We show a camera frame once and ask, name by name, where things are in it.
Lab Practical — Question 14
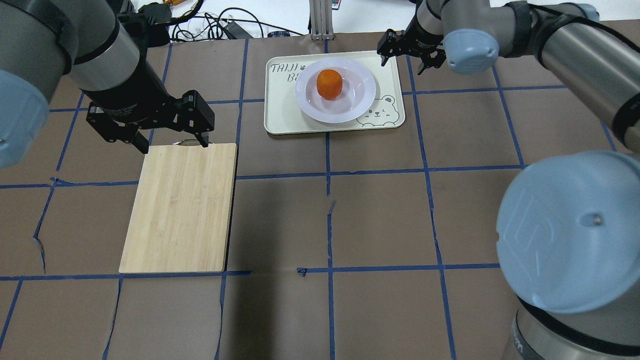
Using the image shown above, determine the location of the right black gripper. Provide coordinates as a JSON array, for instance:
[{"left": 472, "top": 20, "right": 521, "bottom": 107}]
[{"left": 376, "top": 17, "right": 446, "bottom": 76}]

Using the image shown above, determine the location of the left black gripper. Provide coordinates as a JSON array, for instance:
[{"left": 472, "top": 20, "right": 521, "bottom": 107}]
[{"left": 86, "top": 60, "right": 215, "bottom": 155}]

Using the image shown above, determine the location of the white round plate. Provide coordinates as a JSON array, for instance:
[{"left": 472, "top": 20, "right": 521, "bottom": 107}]
[{"left": 294, "top": 57, "right": 377, "bottom": 124}]

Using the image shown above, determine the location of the orange fruit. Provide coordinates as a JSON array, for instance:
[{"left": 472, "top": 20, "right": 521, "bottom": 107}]
[{"left": 316, "top": 68, "right": 343, "bottom": 101}]

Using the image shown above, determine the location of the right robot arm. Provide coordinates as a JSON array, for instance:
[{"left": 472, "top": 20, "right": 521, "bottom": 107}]
[{"left": 377, "top": 0, "right": 639, "bottom": 360}]

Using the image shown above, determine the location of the cream bear tray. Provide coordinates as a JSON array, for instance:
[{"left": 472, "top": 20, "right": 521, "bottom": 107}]
[{"left": 263, "top": 50, "right": 406, "bottom": 135}]

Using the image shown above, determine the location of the bamboo cutting board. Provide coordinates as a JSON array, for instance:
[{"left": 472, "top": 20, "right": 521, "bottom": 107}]
[{"left": 118, "top": 143, "right": 238, "bottom": 274}]

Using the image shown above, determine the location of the aluminium frame post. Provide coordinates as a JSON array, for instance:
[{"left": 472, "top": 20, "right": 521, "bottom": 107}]
[{"left": 309, "top": 0, "right": 335, "bottom": 41}]

